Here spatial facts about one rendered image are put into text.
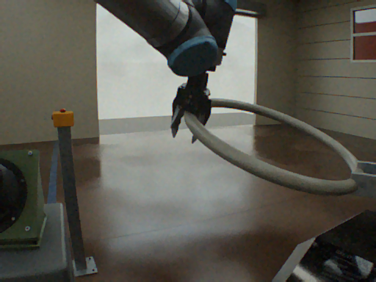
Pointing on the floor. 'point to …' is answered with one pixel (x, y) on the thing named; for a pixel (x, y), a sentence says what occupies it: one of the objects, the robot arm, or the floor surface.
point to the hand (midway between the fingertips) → (184, 134)
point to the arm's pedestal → (11, 259)
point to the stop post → (64, 130)
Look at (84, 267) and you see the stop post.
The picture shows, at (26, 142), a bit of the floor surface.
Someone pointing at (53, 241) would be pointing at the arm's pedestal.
